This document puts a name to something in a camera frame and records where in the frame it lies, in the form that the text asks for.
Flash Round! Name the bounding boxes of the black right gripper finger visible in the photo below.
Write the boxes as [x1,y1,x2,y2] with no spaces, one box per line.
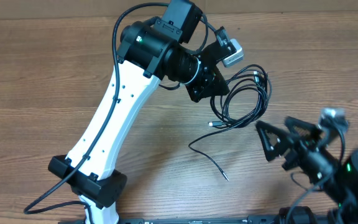
[284,116,322,144]
[255,121,294,162]

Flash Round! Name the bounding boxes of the thin black usb cable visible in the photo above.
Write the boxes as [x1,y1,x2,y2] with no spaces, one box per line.
[188,119,257,182]

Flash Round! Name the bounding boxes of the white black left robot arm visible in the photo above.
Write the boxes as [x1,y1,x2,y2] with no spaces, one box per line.
[48,1,244,223]

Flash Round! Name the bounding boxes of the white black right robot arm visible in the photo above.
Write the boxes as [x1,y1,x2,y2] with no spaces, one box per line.
[255,116,358,223]

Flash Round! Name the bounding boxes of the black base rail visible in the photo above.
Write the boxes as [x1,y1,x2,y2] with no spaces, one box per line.
[57,214,335,224]

